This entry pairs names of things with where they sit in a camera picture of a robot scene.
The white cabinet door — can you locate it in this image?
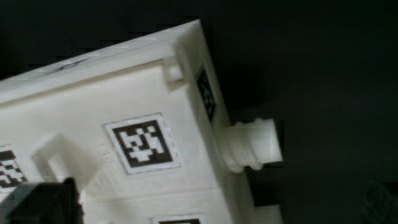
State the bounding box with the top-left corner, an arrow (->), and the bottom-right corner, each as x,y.
0,22 -> 285,224

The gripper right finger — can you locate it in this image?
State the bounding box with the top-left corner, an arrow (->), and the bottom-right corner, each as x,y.
361,182 -> 398,224

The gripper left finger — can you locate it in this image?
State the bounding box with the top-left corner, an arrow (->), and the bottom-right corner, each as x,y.
0,177 -> 84,224

